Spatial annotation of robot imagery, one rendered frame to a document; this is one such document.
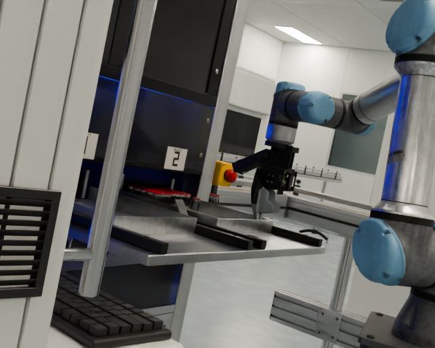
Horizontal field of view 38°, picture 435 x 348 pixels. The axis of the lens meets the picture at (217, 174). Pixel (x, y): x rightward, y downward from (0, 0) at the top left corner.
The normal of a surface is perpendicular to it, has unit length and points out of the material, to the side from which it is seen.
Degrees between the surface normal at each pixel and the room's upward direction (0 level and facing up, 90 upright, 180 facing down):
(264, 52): 90
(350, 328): 90
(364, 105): 109
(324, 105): 90
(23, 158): 90
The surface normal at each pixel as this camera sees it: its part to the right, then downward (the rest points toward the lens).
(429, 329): -0.36, -0.33
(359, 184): -0.56, -0.07
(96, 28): 0.73, 0.18
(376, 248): -0.89, -0.03
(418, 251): 0.44, 0.05
